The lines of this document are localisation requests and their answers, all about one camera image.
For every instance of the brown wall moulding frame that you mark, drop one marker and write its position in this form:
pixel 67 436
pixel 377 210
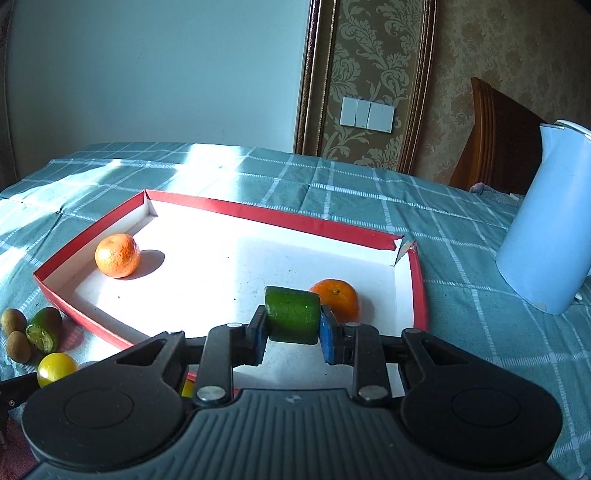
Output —
pixel 318 83

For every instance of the white wall switch panel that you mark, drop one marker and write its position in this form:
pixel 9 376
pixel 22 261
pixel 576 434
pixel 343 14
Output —
pixel 367 114

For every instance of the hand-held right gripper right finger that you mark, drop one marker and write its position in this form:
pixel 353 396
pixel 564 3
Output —
pixel 328 339

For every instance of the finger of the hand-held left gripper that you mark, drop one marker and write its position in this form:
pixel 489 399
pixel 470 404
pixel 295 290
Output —
pixel 18 385

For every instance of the light blue electric kettle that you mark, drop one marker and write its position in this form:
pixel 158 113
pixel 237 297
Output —
pixel 545 221

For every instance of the red cardboard box tray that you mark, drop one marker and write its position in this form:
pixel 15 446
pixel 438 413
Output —
pixel 221 277

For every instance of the orange mandarin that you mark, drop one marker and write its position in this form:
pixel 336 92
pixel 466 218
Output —
pixel 340 299
pixel 117 255

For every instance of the teal checked tablecloth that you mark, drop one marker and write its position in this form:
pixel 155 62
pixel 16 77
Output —
pixel 461 286

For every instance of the small pink cloth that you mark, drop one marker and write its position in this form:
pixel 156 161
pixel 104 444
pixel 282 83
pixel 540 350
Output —
pixel 478 187

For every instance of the wooden chair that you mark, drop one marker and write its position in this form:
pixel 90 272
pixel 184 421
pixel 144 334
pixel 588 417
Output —
pixel 498 138

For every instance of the yellow green tomato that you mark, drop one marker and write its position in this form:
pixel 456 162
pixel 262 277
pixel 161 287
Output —
pixel 55 368

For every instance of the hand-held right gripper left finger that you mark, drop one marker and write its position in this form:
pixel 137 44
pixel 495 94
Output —
pixel 260 336

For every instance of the short green cut cucumber piece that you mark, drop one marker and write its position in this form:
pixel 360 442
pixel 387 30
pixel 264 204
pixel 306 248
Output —
pixel 46 327

